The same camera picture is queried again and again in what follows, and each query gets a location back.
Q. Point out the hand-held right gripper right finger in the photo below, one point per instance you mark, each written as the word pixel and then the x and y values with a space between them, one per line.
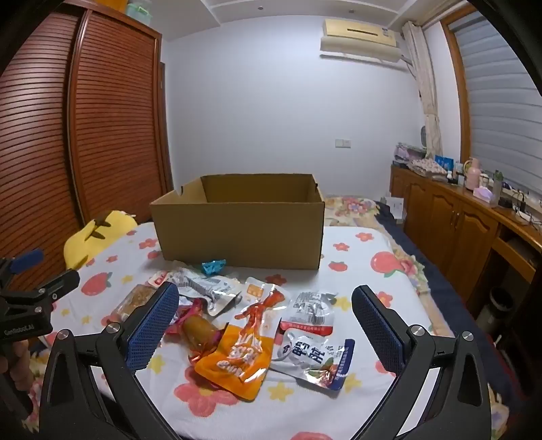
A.
pixel 374 325

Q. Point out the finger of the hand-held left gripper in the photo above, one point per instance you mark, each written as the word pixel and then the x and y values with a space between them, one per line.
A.
pixel 61 283
pixel 26 259

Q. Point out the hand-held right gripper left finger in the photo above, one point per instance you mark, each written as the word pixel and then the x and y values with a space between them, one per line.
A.
pixel 154 325

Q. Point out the clear packet of brown cake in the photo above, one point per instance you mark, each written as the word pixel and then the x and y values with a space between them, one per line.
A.
pixel 135 302

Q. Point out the brown sausage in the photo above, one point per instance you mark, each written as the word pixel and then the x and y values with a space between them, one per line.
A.
pixel 199 328

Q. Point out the white red-label snack packet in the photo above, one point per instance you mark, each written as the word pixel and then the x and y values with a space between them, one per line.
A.
pixel 203 285

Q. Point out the white red snack packet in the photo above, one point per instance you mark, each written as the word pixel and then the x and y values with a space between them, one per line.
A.
pixel 307 315

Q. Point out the white blue-edged snack packet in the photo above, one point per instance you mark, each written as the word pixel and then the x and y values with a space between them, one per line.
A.
pixel 309 359

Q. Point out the blue candy wrapper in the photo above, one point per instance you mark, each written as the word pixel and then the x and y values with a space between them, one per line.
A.
pixel 213 266

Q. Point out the orange snack packet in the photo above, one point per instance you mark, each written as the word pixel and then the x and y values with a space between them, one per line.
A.
pixel 235 364

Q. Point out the clear packet with red chicken foot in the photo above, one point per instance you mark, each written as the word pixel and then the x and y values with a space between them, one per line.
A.
pixel 258 311

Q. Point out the brown cardboard box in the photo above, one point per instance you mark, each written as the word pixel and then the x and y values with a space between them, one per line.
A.
pixel 237 228

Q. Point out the person's left hand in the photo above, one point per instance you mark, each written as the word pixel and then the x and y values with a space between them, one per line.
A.
pixel 17 366

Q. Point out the yellow plush pillow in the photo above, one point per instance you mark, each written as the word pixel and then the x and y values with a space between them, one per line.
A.
pixel 95 237

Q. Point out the dark blue blanket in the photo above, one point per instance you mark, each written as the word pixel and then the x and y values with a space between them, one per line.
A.
pixel 427 279

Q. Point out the colourful floral quilt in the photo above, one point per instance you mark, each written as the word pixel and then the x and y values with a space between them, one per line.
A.
pixel 351 211

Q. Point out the white paper bag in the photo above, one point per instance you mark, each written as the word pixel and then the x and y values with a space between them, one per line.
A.
pixel 394 208

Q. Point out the wooden sideboard cabinet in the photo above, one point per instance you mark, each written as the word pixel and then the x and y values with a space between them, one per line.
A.
pixel 449 228

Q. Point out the grey trash can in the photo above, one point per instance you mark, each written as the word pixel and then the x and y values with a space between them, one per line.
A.
pixel 500 311

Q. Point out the wooden louvred wardrobe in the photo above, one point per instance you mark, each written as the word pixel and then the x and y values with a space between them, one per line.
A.
pixel 84 127

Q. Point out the pile of folded clothes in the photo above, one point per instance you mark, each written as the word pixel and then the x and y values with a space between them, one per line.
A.
pixel 417 163

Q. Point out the pink tissue box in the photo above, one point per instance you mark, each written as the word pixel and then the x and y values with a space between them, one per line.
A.
pixel 483 193

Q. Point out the small blue box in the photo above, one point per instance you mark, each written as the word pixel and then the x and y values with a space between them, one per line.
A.
pixel 443 162

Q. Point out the pink thermos bottle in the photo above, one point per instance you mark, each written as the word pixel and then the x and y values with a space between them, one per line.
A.
pixel 472 175

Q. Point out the clear bottle with green cap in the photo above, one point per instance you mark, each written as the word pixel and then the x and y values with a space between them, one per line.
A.
pixel 496 190

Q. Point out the white power strip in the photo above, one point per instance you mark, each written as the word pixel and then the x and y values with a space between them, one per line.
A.
pixel 518 207

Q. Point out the small grey desk fan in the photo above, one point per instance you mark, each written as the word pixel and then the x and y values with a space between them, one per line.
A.
pixel 422 136

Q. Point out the cream curtain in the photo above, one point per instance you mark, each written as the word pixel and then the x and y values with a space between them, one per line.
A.
pixel 427 97

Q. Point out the grey window blind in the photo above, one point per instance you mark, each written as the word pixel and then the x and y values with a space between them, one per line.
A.
pixel 499 101

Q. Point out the green storage box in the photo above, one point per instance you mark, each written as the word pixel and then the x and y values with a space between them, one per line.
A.
pixel 139 12

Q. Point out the white wall switch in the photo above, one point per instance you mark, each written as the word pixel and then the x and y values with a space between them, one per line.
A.
pixel 343 143

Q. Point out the wall air conditioner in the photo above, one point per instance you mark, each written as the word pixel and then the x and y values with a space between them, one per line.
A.
pixel 362 40

